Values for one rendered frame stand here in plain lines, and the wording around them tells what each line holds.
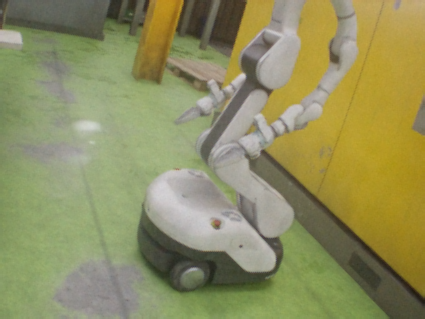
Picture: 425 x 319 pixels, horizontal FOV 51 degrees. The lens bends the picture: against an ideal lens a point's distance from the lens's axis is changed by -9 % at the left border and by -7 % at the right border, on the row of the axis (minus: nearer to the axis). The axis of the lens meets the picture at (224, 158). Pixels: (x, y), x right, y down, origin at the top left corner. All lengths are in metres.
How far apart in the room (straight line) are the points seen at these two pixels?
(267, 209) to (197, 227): 0.40
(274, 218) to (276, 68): 0.70
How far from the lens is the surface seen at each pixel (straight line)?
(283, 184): 3.23
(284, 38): 1.91
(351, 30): 1.87
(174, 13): 5.59
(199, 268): 2.00
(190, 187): 2.22
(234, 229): 1.93
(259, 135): 1.80
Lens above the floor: 1.20
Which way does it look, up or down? 19 degrees down
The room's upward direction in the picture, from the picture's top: 17 degrees clockwise
